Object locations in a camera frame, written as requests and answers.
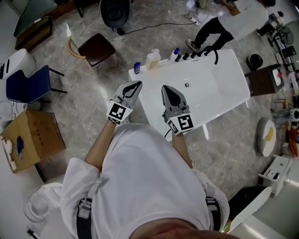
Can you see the white bathtub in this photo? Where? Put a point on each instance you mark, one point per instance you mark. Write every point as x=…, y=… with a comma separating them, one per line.
x=205, y=98

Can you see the small white cabinet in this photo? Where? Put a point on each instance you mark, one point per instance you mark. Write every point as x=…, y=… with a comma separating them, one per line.
x=278, y=172

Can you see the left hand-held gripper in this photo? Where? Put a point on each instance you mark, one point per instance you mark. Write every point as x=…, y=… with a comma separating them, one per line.
x=118, y=112

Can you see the white bottle with blue cap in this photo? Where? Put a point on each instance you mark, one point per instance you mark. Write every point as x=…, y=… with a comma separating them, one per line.
x=173, y=55

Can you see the black floor fan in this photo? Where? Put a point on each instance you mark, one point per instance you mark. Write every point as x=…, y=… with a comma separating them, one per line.
x=281, y=37

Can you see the person's left forearm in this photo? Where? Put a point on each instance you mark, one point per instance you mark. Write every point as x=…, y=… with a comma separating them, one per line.
x=100, y=147

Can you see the brown cardboard box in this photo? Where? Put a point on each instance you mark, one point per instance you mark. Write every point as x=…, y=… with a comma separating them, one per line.
x=35, y=137

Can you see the person's white shirt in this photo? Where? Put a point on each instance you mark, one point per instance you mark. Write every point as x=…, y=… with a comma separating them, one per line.
x=144, y=177

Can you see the white power strip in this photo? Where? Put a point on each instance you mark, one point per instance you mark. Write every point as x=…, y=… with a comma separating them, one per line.
x=194, y=20

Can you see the person's right forearm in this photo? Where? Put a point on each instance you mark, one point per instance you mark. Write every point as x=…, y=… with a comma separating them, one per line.
x=181, y=147

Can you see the black office chair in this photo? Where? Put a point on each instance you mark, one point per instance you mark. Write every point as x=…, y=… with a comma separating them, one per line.
x=115, y=11

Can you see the dark wooden cabinet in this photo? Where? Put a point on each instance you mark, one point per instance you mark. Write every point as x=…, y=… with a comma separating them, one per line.
x=261, y=80

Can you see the purple item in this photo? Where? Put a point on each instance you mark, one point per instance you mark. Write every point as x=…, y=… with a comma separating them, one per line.
x=20, y=144

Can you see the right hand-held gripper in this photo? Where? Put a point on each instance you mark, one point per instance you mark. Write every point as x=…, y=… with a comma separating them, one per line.
x=182, y=122

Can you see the white toilet with closed seat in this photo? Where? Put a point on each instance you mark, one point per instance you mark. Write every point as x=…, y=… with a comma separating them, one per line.
x=39, y=203

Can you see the blue chair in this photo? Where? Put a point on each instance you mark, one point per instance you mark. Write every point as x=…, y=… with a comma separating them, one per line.
x=28, y=85

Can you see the black faucet set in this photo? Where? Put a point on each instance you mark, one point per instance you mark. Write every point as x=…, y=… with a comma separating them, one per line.
x=201, y=52

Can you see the white fluffy item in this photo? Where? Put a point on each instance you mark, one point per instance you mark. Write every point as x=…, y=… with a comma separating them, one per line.
x=8, y=149

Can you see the brown padded stool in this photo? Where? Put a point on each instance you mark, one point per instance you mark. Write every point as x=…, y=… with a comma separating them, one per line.
x=97, y=49

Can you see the low dark wooden table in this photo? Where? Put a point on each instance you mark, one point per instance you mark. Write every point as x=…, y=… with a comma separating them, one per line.
x=33, y=33

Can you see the black round helmet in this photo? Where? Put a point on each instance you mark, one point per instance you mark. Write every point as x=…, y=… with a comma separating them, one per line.
x=254, y=61

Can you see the round white yellow basin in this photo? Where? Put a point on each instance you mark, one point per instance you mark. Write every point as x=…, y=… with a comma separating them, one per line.
x=267, y=137

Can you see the yellow liquid pump bottle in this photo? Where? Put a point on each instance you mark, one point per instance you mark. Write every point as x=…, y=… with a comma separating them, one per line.
x=153, y=60

